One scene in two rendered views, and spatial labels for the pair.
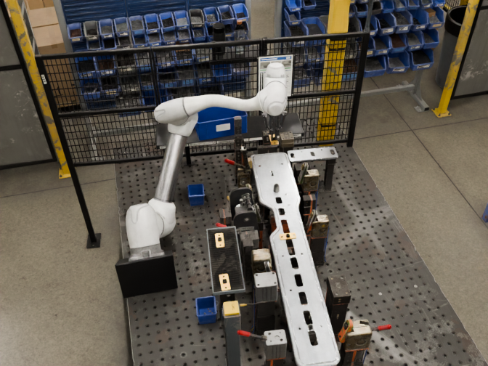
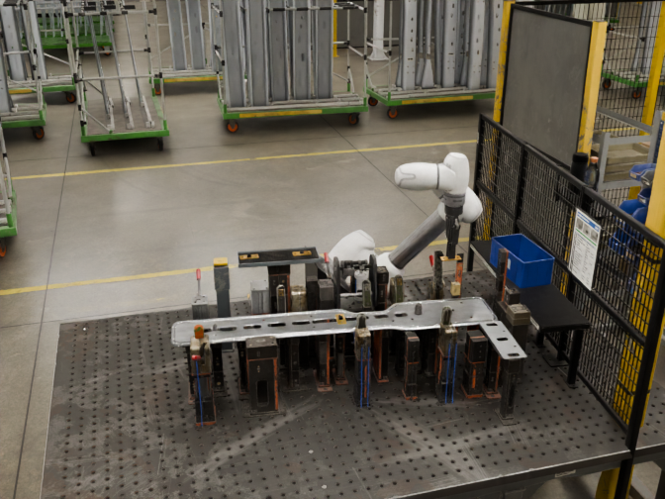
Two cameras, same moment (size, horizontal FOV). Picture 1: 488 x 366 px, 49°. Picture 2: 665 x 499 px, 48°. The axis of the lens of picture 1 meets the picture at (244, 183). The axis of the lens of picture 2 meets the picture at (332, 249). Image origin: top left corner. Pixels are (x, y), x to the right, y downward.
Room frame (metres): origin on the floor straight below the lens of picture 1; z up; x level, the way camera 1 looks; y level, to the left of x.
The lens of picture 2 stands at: (1.65, -2.99, 2.57)
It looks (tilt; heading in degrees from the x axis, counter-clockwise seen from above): 24 degrees down; 87
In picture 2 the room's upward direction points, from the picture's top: straight up
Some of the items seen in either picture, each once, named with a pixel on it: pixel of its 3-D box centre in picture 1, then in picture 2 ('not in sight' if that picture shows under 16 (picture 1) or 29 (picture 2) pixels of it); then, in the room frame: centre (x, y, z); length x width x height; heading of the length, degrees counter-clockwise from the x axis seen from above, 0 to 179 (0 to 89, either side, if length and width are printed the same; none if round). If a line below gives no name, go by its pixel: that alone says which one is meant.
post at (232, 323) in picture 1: (232, 338); (223, 307); (1.29, 0.06, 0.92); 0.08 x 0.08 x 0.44; 7
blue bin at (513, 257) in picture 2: (220, 120); (521, 259); (2.68, 0.14, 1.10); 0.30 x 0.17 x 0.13; 104
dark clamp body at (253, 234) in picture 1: (250, 259); (326, 320); (1.76, -0.02, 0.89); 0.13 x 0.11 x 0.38; 97
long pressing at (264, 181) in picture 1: (290, 240); (335, 321); (1.80, -0.23, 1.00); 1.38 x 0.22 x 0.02; 7
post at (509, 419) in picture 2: (329, 171); (509, 387); (2.47, -0.52, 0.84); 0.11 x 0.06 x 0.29; 97
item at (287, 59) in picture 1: (274, 76); (585, 249); (2.84, -0.20, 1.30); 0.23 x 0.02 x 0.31; 97
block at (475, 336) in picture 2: (301, 184); (473, 363); (2.37, -0.34, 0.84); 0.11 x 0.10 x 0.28; 97
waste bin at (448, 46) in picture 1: (464, 50); not in sight; (4.78, -2.20, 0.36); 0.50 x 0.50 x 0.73
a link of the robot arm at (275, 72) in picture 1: (275, 80); (452, 172); (2.26, -0.16, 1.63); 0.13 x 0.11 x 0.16; 177
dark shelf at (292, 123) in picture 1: (229, 130); (522, 280); (2.69, 0.09, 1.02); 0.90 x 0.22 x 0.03; 97
